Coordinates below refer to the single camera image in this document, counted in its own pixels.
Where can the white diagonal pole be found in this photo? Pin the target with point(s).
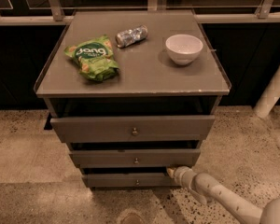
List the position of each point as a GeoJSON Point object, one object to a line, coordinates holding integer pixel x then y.
{"type": "Point", "coordinates": [269, 97]}

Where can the silver crushed can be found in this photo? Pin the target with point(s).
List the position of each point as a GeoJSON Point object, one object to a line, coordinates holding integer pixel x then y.
{"type": "Point", "coordinates": [128, 37]}

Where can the grey middle drawer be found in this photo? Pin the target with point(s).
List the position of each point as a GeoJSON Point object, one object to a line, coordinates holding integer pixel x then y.
{"type": "Point", "coordinates": [134, 158]}

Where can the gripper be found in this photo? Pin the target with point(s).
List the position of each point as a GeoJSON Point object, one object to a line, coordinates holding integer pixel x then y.
{"type": "Point", "coordinates": [179, 174]}

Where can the white bowl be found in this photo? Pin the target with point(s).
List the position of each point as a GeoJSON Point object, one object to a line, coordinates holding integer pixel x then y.
{"type": "Point", "coordinates": [183, 49]}

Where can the grey drawer cabinet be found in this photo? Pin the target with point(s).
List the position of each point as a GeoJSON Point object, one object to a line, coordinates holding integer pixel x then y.
{"type": "Point", "coordinates": [148, 82]}

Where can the grey top drawer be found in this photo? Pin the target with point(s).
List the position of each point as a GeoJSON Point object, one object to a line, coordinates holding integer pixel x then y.
{"type": "Point", "coordinates": [132, 129]}

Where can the green snack bag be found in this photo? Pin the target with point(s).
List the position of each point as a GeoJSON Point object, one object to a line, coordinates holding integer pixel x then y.
{"type": "Point", "coordinates": [95, 58]}

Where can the grey drawer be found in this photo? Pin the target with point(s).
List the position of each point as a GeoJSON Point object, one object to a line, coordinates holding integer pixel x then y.
{"type": "Point", "coordinates": [131, 180]}
{"type": "Point", "coordinates": [134, 158]}
{"type": "Point", "coordinates": [132, 129]}

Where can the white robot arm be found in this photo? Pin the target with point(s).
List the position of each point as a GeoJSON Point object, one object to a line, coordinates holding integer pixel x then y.
{"type": "Point", "coordinates": [206, 189]}

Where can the grey bottom drawer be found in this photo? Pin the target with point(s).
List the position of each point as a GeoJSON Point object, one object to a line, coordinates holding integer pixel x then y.
{"type": "Point", "coordinates": [131, 180]}

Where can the metal railing frame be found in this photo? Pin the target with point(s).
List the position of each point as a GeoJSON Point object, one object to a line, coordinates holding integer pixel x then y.
{"type": "Point", "coordinates": [45, 12]}

